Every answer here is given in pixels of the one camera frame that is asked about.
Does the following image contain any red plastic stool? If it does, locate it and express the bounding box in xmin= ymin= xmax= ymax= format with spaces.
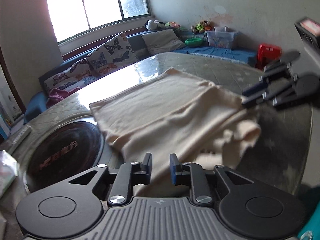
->
xmin=255 ymin=43 xmax=282 ymax=70

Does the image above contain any cream peach garment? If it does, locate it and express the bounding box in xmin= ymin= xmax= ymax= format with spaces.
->
xmin=90 ymin=68 xmax=261 ymax=197

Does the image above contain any blue corner sofa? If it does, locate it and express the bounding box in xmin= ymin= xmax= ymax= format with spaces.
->
xmin=24 ymin=30 xmax=257 ymax=124

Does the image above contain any butterfly cushion left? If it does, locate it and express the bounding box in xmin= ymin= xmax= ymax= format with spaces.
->
xmin=43 ymin=59 xmax=98 ymax=93

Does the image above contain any butterfly cushion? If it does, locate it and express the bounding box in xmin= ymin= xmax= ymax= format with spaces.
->
xmin=86 ymin=33 xmax=139 ymax=77
xmin=43 ymin=59 xmax=98 ymax=93

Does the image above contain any grey remote control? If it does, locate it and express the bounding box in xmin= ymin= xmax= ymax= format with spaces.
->
xmin=11 ymin=126 xmax=32 ymax=148

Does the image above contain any panda plush toy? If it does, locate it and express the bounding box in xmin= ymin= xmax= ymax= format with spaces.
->
xmin=145 ymin=20 xmax=165 ymax=31

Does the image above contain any black round induction cooktop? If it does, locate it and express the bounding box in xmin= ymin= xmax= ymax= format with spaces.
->
xmin=25 ymin=120 xmax=104 ymax=193

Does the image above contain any teal sleeved right forearm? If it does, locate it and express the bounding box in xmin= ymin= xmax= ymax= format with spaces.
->
xmin=297 ymin=204 xmax=320 ymax=240

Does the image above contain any plain beige cushion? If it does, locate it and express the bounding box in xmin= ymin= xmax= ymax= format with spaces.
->
xmin=142 ymin=29 xmax=186 ymax=55

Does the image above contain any green bowl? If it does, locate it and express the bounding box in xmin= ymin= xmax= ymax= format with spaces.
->
xmin=185 ymin=37 xmax=203 ymax=47

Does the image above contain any clear plastic storage box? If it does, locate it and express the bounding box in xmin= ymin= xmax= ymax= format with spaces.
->
xmin=205 ymin=31 xmax=239 ymax=49

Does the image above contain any pink white tissue pack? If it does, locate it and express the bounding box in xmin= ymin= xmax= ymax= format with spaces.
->
xmin=0 ymin=150 xmax=19 ymax=197

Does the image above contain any butterfly cushion right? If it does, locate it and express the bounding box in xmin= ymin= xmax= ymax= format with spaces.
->
xmin=86 ymin=33 xmax=139 ymax=77

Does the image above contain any window with frame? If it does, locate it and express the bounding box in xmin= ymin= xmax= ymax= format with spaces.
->
xmin=47 ymin=0 xmax=149 ymax=42

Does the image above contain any magenta crumpled cloth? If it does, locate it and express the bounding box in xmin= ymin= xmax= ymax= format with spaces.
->
xmin=46 ymin=87 xmax=80 ymax=108

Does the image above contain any plush toys pile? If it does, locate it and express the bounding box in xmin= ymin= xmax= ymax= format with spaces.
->
xmin=191 ymin=20 xmax=213 ymax=34

